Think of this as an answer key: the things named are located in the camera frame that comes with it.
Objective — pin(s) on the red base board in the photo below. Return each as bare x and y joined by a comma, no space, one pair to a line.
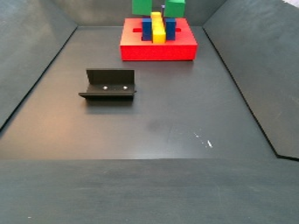
137,50

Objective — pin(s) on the black angle fixture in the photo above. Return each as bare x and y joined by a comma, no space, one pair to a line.
109,84

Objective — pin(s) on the blue block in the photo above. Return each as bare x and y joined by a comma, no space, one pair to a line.
169,23
147,29

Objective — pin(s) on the purple block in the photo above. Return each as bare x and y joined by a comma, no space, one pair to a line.
163,10

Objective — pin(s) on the yellow long block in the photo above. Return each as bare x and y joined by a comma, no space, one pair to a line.
157,28

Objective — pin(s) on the green bridge-shaped block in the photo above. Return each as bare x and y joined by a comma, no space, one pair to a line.
172,10

